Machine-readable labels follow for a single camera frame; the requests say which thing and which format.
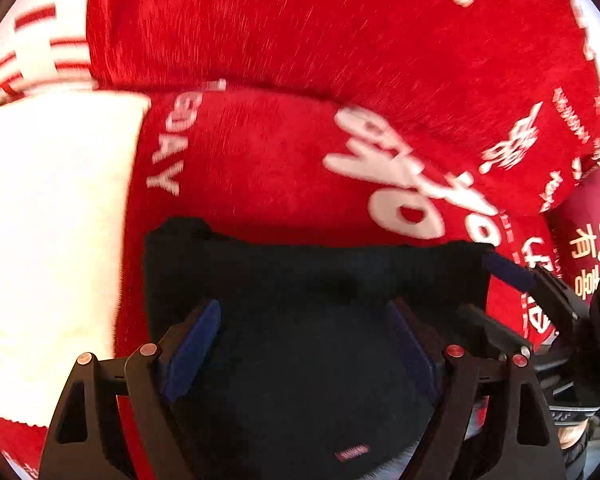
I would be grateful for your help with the black pants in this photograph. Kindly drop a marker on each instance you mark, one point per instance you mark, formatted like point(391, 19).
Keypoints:
point(305, 350)

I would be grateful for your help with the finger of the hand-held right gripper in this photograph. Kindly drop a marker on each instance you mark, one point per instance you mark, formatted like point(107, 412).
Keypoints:
point(490, 327)
point(510, 269)

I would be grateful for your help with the red printed blanket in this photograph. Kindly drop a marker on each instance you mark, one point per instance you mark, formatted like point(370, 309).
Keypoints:
point(305, 110)

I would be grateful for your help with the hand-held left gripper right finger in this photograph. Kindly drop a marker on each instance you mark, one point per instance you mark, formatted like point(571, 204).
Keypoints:
point(412, 350)

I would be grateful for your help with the cream cloth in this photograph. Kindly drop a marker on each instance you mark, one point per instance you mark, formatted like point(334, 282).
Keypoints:
point(45, 240)

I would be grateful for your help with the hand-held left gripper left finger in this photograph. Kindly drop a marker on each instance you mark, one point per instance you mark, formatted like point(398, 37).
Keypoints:
point(192, 350)

